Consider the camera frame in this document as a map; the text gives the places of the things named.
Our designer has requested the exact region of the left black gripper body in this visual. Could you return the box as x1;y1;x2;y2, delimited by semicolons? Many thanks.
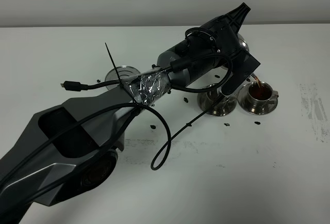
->
185;14;241;64

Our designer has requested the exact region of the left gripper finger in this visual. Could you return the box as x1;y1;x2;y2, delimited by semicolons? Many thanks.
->
224;3;251;32

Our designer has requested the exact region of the stainless steel teapot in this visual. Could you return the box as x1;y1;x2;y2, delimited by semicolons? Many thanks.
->
220;33;258;80

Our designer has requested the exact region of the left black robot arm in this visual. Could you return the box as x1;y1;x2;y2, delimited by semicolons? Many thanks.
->
1;3;259;223

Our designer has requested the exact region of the teapot steel saucer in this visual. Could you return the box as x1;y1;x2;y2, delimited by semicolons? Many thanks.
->
105;66;140;90

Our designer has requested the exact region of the left steel teacup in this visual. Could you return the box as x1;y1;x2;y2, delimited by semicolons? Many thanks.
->
206;87;237;106

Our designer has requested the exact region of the steel teacup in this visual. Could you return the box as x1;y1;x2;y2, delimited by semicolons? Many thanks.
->
206;87;237;106
247;82;279;104

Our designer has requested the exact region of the left cup steel saucer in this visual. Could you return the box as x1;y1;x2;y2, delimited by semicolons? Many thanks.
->
197;92;237;117

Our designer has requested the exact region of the cup steel saucer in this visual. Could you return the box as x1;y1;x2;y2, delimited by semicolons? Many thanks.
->
237;83;278;115
197;92;237;117

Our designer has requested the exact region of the right steel teacup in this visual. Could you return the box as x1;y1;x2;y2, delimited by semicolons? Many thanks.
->
247;82;279;104

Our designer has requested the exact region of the right cup steel saucer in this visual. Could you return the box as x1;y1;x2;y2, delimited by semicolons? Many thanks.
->
237;83;278;115

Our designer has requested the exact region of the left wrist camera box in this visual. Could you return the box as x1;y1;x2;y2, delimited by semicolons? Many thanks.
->
221;50;260;95

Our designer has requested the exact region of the black cable zip tie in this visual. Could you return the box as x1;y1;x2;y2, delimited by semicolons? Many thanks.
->
105;43;138;104

